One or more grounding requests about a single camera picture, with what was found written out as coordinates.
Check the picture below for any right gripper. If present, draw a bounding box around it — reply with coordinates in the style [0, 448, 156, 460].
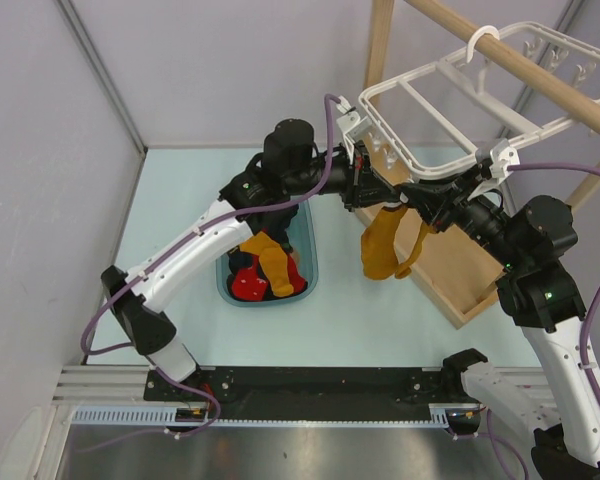
[399, 163, 526, 271]

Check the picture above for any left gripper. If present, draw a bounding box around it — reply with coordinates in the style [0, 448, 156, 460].
[284, 138, 398, 212]

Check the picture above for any mustard yellow sock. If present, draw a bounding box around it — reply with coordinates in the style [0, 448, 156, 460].
[240, 232, 294, 298]
[394, 221, 436, 279]
[361, 206, 411, 281]

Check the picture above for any white plastic clip hanger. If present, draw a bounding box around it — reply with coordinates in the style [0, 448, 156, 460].
[358, 22, 600, 180]

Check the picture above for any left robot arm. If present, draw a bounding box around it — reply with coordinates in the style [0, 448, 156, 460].
[101, 119, 400, 400]

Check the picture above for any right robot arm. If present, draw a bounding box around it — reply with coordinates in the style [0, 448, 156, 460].
[398, 167, 600, 479]

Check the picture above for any wooden hanger stand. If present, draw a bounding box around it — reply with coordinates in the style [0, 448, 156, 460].
[359, 1, 600, 331]

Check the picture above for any blue plastic sock basin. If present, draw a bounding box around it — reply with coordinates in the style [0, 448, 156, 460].
[216, 202, 318, 307]

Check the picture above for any red sock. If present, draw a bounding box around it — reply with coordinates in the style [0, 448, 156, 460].
[227, 257, 308, 302]

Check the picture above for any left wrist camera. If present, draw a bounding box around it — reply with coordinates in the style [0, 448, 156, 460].
[336, 111, 372, 151]

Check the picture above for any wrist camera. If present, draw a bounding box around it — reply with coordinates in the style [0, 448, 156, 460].
[336, 111, 372, 151]
[468, 139, 520, 200]

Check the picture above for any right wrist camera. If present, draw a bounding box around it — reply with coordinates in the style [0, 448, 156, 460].
[468, 139, 520, 200]

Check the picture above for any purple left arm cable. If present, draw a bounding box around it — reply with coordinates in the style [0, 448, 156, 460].
[74, 93, 356, 451]

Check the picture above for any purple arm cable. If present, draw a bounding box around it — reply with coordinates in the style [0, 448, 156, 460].
[74, 93, 356, 451]
[484, 161, 600, 480]

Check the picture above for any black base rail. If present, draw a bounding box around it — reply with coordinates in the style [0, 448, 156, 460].
[144, 364, 461, 422]

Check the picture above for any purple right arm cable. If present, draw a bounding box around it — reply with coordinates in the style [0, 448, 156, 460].
[484, 161, 600, 480]

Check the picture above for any aluminium frame post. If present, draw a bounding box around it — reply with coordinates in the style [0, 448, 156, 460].
[53, 0, 148, 160]

